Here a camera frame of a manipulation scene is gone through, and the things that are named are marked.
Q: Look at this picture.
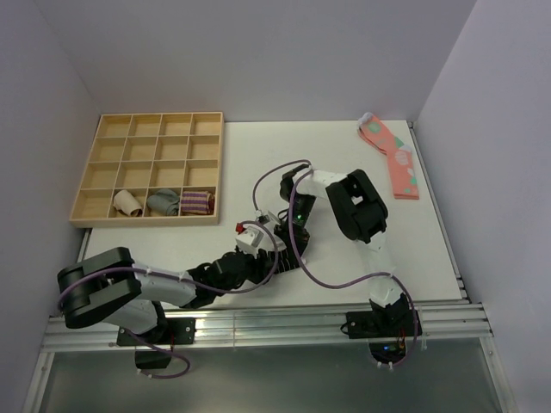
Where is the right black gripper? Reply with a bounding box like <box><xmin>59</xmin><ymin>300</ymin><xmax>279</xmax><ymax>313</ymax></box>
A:
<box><xmin>274</xmin><ymin>194</ymin><xmax>316</xmax><ymax>265</ymax></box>

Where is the purple striped sock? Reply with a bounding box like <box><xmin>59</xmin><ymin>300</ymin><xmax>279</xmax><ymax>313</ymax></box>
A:
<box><xmin>180</xmin><ymin>190</ymin><xmax>215</xmax><ymax>215</ymax></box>

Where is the black white-striped sock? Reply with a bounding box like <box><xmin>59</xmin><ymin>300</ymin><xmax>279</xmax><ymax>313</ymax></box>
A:
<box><xmin>275</xmin><ymin>247</ymin><xmax>306</xmax><ymax>274</ymax></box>

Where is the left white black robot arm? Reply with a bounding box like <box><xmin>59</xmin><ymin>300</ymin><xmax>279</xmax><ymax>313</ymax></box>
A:
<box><xmin>57</xmin><ymin>247</ymin><xmax>282</xmax><ymax>343</ymax></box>

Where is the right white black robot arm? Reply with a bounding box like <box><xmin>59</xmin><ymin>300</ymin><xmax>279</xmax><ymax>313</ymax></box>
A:
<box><xmin>278</xmin><ymin>164</ymin><xmax>419</xmax><ymax>336</ymax></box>

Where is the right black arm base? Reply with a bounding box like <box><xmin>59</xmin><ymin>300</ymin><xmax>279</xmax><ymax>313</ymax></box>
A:
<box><xmin>340</xmin><ymin>311</ymin><xmax>423</xmax><ymax>342</ymax></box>

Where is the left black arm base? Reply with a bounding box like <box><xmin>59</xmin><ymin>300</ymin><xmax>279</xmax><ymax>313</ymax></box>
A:
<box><xmin>116</xmin><ymin>317</ymin><xmax>195</xmax><ymax>377</ymax></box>

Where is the grey rolled sock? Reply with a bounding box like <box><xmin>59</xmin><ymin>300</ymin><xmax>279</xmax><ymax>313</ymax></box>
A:
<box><xmin>146</xmin><ymin>188</ymin><xmax>180</xmax><ymax>217</ymax></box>

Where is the beige rolled sock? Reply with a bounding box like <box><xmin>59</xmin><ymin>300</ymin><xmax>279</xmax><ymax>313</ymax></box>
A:
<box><xmin>113</xmin><ymin>189</ymin><xmax>143</xmax><ymax>217</ymax></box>

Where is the pink patterned sock pair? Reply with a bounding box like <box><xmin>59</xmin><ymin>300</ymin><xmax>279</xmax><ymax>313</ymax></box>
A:
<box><xmin>357</xmin><ymin>112</ymin><xmax>419</xmax><ymax>200</ymax></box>

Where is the wooden compartment tray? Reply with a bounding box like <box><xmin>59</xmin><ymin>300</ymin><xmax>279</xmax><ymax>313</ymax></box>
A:
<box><xmin>70</xmin><ymin>112</ymin><xmax>225</xmax><ymax>228</ymax></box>

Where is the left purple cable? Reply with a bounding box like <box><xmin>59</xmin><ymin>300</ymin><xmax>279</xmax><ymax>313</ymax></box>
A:
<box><xmin>58</xmin><ymin>220</ymin><xmax>281</xmax><ymax>380</ymax></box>

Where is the purple cable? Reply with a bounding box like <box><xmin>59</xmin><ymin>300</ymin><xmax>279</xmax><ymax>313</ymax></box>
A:
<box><xmin>58</xmin><ymin>220</ymin><xmax>281</xmax><ymax>380</ymax></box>
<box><xmin>252</xmin><ymin>159</ymin><xmax>421</xmax><ymax>367</ymax></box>

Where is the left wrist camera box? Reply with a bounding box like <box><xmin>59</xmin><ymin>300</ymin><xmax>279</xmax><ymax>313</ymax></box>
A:
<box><xmin>235</xmin><ymin>223</ymin><xmax>264</xmax><ymax>256</ymax></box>

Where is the aluminium mounting rail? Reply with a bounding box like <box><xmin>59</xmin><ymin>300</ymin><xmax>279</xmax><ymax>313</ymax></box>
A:
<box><xmin>40</xmin><ymin>303</ymin><xmax>493</xmax><ymax>353</ymax></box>

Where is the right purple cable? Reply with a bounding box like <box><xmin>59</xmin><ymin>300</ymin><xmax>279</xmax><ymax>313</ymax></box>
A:
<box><xmin>252</xmin><ymin>159</ymin><xmax>421</xmax><ymax>367</ymax></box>

